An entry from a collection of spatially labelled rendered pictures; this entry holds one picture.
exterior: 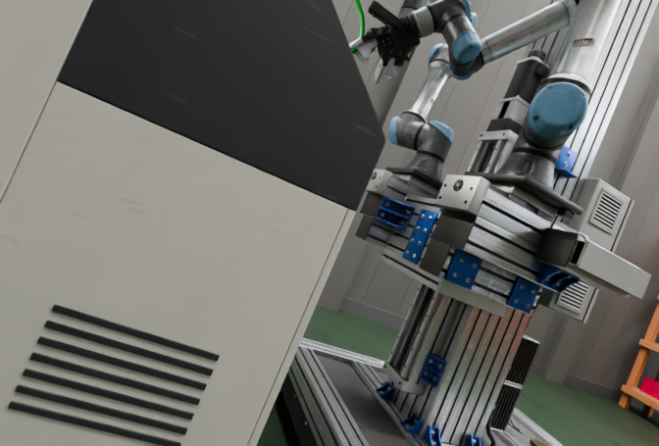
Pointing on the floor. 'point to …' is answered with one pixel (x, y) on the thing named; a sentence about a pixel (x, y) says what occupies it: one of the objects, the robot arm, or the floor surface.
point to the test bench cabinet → (149, 284)
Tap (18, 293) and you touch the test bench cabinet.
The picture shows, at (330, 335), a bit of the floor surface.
